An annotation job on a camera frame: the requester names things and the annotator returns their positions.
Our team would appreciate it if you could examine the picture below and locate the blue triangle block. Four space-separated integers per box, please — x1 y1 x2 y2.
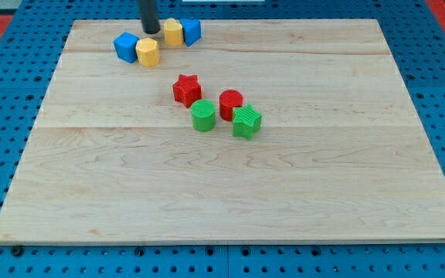
180 19 202 46

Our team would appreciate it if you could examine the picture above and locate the wooden board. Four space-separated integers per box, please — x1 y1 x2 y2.
0 19 445 246

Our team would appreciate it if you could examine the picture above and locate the green star block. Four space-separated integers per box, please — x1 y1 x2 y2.
233 104 262 141

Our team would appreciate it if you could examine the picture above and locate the green cylinder block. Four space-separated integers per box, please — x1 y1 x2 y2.
191 99 216 132

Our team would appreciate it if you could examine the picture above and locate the red cylinder block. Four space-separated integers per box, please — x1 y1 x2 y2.
219 90 243 121

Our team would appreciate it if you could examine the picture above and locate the red star block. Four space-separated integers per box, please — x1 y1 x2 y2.
172 74 202 108

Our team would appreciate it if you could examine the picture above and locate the yellow hexagon block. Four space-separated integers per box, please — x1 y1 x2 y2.
135 38 160 67

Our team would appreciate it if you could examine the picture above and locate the yellow heart block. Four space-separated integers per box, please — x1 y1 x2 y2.
163 18 184 46

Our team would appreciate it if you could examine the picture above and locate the blue cube block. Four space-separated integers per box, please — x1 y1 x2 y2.
113 32 139 63

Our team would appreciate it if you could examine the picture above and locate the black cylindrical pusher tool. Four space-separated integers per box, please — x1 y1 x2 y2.
137 0 161 35

